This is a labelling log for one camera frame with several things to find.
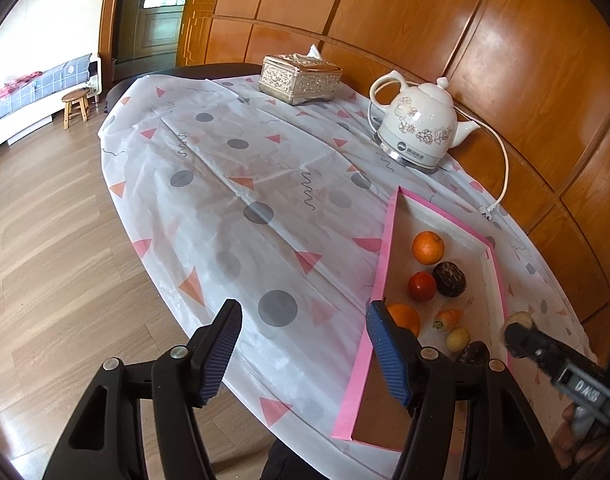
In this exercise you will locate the pink-edged cardboard tray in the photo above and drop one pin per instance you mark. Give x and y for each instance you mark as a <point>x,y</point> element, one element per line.
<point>380,420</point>

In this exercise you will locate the white patterned tablecloth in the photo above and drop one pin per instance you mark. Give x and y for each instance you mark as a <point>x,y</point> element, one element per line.
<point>235,170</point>

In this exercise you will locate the brown oval fruit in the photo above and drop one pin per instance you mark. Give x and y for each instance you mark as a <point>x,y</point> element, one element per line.
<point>475,352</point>

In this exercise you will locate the small pale yellow fruit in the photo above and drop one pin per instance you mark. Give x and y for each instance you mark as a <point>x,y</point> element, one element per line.
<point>520,319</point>

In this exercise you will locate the small wooden stool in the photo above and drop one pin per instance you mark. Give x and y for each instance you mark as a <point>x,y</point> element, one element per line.
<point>75,96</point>

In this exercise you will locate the bed with blue bedding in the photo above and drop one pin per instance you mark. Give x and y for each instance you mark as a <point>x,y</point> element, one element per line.
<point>30,110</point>

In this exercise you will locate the person's right hand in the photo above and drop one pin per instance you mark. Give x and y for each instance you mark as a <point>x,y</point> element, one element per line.
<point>570,445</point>

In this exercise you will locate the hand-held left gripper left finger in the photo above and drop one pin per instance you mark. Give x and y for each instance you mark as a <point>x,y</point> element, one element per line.
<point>217,355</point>

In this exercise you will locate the round tan cut fruit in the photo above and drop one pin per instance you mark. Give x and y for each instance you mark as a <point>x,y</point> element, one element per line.
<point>457,340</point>

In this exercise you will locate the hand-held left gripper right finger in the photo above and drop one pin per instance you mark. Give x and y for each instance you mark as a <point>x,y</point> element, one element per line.
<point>390,355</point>

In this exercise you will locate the white floor heater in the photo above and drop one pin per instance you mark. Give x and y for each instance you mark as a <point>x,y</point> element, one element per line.
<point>96,77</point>

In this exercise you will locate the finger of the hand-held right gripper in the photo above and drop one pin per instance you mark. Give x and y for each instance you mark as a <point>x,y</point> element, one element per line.
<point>535,347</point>

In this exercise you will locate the white floral electric kettle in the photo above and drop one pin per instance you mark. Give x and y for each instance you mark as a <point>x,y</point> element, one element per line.
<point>420,120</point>

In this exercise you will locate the small orange carrot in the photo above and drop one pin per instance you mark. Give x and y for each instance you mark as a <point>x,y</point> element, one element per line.
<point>450,317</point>

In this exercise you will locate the silver ornate tissue box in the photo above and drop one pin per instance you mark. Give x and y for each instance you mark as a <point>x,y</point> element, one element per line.
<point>297,80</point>

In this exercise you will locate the dark brown passion fruit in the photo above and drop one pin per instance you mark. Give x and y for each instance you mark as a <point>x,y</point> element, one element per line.
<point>449,280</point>

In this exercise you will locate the orange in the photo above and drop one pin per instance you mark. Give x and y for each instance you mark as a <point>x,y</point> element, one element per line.
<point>406,317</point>
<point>427,248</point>

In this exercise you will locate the red tomato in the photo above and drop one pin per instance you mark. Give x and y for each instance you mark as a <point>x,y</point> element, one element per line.
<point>421,286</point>

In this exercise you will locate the wooden glazed door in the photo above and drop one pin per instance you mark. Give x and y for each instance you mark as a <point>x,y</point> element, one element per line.
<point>160,30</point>

